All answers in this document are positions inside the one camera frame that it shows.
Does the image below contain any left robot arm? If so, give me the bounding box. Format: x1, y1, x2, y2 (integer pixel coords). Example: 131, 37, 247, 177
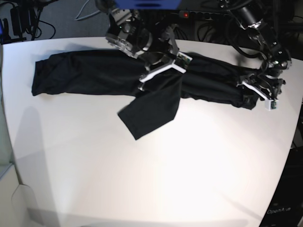
218, 0, 292, 111

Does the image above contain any black long-sleeve T-shirt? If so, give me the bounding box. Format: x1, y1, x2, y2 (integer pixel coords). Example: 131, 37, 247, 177
31, 50, 259, 140

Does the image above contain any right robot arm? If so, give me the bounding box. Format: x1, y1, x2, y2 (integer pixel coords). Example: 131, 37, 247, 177
95, 0, 192, 90

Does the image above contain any black power strip red switch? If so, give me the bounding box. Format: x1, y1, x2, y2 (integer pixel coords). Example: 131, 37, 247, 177
177, 10, 229, 22

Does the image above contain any black OpenArm equipment case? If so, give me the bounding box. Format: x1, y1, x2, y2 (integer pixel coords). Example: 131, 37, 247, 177
260, 147, 303, 227

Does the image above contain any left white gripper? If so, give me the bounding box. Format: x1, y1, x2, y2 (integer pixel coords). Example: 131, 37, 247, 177
238, 73, 285, 111

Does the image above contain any light blue cable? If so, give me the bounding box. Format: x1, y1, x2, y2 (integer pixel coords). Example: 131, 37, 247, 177
75, 0, 100, 21

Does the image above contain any blue plastic box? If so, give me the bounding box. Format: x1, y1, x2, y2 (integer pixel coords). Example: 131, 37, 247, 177
115, 0, 181, 9

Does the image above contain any black power adapter brick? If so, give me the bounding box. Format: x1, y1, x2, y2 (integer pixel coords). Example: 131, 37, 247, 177
10, 0, 31, 37

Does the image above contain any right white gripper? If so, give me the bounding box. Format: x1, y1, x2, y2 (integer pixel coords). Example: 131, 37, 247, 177
137, 26, 193, 92

